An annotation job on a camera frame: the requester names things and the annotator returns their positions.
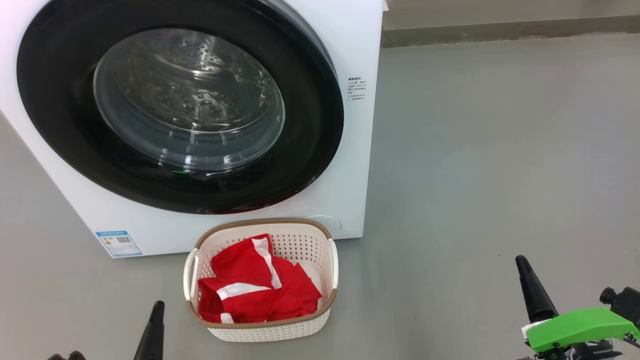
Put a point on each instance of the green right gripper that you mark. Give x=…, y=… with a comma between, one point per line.
x=580, y=327

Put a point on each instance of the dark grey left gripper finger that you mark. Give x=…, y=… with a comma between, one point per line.
x=152, y=335

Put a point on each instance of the red garment with white stripes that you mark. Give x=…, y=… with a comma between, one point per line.
x=240, y=270

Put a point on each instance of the black round glass washer door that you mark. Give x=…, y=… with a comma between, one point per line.
x=60, y=125

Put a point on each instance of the cream perforated laundry basket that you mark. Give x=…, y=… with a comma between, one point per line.
x=300, y=240

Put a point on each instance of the white washing machine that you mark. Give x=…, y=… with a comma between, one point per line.
x=350, y=175

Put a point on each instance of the blue energy label sticker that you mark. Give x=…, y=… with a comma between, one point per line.
x=119, y=243

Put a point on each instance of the small text warning sticker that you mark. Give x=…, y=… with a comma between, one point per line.
x=357, y=89

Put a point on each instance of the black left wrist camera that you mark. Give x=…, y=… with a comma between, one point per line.
x=75, y=356

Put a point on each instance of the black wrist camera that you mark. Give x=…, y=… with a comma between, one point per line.
x=627, y=302
x=75, y=356

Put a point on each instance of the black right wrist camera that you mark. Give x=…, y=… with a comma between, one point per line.
x=627, y=302

